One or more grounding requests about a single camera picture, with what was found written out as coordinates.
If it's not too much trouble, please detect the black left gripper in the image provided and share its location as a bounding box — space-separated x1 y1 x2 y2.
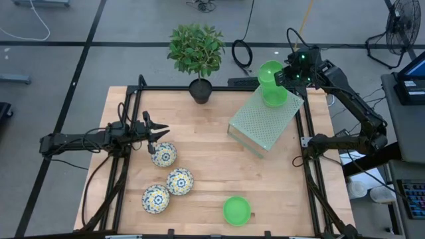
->
128 111 171 155

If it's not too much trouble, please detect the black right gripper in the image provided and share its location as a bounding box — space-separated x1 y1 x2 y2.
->
274 64 319 87

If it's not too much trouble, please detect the yellow blue-floral patterned bowl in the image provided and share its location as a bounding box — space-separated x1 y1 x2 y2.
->
150 141 178 168
165 167 195 197
141 184 171 214

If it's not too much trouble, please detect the black power strip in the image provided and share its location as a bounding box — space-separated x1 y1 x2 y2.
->
227 76 260 88

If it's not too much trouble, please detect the pale green perforated metal shelf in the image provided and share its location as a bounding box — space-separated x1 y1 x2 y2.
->
226 84 305 159

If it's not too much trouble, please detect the green potted plant black pot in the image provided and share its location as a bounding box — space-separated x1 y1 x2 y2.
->
167 23 226 105

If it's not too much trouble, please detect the white paper sheet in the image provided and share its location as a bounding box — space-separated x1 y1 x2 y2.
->
339 148 383 187

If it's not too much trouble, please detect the black device with white labels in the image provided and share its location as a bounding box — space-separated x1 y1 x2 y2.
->
393 78 425 106

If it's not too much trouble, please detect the black floor fan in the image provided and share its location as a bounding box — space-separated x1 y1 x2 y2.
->
365 0 422 70

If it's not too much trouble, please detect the white paper cup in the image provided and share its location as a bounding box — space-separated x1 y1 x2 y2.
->
346 180 369 200
369 185 396 204

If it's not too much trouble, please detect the laptop with blue screen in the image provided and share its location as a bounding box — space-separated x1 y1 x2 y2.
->
397 50 425 81

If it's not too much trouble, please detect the grey desk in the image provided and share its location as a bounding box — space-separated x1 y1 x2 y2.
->
381 72 425 164

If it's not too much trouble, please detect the grey metal stand foot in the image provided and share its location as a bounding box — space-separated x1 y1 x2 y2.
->
0 73 33 85

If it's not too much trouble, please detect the black floor object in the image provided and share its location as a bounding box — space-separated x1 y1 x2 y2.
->
0 102 14 120

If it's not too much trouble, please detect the grey metal stand base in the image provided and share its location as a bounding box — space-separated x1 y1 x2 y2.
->
11 0 71 8

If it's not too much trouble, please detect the black backlit keyboard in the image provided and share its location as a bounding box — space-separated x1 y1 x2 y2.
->
396 179 425 220

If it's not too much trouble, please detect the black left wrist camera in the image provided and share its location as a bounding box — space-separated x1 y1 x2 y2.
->
131 119 147 133

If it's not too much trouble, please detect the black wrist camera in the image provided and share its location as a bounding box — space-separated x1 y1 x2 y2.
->
131 119 147 133
289 46 322 67

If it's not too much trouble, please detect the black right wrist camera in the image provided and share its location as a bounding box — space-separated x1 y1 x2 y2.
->
289 46 322 67

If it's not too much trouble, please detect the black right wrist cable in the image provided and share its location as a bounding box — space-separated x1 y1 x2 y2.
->
286 27 311 54

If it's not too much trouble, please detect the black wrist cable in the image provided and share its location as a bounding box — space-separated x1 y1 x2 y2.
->
116 101 131 124
286 27 311 54

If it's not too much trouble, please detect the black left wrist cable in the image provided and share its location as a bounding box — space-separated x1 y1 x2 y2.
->
116 101 131 124

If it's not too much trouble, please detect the black aluminium table frame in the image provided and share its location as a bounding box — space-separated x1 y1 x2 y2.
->
73 74 363 239

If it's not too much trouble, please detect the black coiled cable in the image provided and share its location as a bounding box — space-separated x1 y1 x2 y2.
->
230 0 256 76

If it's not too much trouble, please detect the yellow hanging cable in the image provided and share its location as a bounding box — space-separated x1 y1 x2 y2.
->
293 0 315 51

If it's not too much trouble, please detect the black floor cable bundle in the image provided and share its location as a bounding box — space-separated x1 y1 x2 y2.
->
185 0 217 14

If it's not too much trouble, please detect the white floor cable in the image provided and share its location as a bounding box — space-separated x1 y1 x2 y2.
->
0 0 51 42

